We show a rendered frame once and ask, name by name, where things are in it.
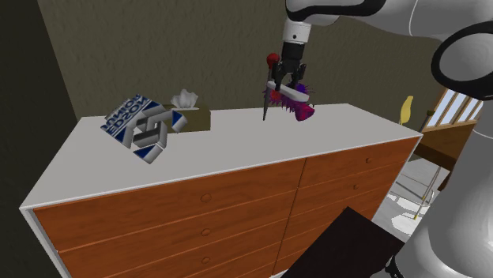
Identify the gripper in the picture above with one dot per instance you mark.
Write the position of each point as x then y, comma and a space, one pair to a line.
292, 52

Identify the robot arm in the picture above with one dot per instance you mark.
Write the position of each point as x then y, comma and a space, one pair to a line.
443, 17

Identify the red-topped grey spike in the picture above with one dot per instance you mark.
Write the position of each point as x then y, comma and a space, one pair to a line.
273, 58

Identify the olive tissue box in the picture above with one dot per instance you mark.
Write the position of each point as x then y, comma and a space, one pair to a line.
197, 117

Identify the yellow chair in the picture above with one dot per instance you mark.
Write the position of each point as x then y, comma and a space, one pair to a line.
406, 109

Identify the blue and white box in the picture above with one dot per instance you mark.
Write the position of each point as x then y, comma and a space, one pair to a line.
148, 132

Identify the wooden table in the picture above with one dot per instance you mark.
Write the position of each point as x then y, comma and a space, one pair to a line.
443, 144

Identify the wooden-framed window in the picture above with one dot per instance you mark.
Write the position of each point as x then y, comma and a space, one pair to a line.
456, 107

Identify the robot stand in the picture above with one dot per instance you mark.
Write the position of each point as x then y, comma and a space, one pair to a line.
346, 246

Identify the wooden chest of drawers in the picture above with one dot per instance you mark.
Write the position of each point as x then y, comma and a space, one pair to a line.
173, 215

